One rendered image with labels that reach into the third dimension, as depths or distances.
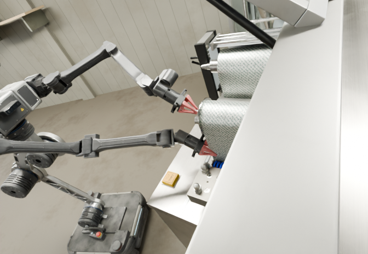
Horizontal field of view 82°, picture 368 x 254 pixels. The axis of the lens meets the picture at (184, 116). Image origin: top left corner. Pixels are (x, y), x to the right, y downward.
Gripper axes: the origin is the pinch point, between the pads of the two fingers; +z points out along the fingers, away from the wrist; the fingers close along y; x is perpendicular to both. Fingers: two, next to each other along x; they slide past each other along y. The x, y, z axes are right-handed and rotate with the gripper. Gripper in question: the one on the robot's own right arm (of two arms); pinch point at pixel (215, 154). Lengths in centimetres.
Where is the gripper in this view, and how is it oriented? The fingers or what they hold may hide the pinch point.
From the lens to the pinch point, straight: 96.3
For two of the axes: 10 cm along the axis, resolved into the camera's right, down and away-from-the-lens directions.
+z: 8.8, 4.3, -1.7
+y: -4.5, 6.8, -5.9
